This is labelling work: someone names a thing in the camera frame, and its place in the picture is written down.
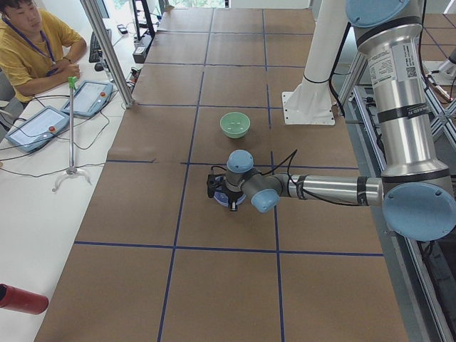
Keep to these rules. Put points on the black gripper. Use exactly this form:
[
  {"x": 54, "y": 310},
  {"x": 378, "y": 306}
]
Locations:
[{"x": 230, "y": 195}]

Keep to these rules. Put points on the blue bowl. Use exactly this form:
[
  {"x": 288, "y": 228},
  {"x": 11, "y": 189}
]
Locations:
[{"x": 222, "y": 200}]

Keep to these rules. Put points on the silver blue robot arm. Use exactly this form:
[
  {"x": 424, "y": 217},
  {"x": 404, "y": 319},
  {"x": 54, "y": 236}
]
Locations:
[{"x": 414, "y": 189}]

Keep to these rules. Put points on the green bowl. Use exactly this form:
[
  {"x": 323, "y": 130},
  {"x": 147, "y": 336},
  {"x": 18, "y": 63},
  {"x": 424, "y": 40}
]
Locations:
[{"x": 235, "y": 125}]

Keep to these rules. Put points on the far teach pendant tablet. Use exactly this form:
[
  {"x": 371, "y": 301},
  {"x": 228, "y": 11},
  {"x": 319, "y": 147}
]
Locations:
[{"x": 89, "y": 97}]

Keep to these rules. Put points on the teach pendant tablet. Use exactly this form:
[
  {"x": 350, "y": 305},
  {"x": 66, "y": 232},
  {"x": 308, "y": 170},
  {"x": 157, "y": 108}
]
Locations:
[
  {"x": 38, "y": 130},
  {"x": 89, "y": 97}
]

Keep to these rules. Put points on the black computer mouse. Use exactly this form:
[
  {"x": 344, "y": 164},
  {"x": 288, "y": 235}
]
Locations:
[{"x": 100, "y": 67}]

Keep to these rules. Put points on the black keyboard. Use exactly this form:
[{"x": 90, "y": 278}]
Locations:
[{"x": 95, "y": 50}]

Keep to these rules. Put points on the near teach pendant tablet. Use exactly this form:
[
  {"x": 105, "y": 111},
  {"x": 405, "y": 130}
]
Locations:
[{"x": 38, "y": 130}]

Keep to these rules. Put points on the red cylinder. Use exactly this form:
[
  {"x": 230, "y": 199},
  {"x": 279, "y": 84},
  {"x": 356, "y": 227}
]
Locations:
[{"x": 16, "y": 299}]

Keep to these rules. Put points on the person in yellow shirt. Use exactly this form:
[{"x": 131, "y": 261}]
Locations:
[{"x": 38, "y": 50}]

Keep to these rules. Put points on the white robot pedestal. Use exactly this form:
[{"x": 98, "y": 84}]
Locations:
[{"x": 311, "y": 101}]

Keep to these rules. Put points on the aluminium frame post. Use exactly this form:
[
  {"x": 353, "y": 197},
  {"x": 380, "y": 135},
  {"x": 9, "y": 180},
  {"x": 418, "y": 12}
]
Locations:
[{"x": 96, "y": 21}]

